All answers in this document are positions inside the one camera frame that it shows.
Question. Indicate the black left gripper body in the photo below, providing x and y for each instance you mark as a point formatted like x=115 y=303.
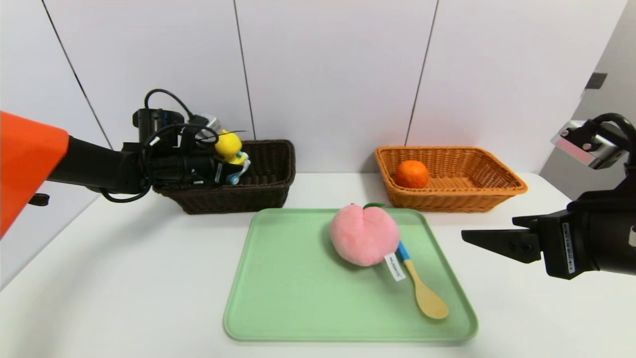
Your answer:
x=220 y=173

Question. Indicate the orange fruit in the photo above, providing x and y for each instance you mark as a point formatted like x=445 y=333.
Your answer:
x=411 y=174

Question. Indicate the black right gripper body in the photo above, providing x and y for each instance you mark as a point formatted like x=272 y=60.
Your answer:
x=561 y=244

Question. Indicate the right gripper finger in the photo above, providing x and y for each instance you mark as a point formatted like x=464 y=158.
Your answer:
x=526 y=222
x=502 y=241

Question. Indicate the green plastic tray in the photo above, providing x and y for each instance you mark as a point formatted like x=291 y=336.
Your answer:
x=308 y=298

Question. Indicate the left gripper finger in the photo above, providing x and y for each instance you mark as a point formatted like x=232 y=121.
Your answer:
x=229 y=178

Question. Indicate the dark brown wicker basket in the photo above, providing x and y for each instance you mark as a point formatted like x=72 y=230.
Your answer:
x=258 y=194

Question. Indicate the yellow duck toy car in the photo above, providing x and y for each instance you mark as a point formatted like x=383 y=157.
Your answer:
x=228 y=146

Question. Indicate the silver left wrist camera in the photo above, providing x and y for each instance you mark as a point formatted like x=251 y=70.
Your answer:
x=209 y=124

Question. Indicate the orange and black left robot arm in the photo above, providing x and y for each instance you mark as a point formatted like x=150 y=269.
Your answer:
x=25 y=164

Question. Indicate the small black wall fixture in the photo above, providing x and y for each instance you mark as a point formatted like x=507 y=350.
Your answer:
x=596 y=80

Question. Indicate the orange wicker basket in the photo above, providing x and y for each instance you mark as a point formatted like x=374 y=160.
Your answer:
x=447 y=199

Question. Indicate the pink plush peach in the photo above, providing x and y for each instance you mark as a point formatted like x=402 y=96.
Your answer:
x=363 y=236

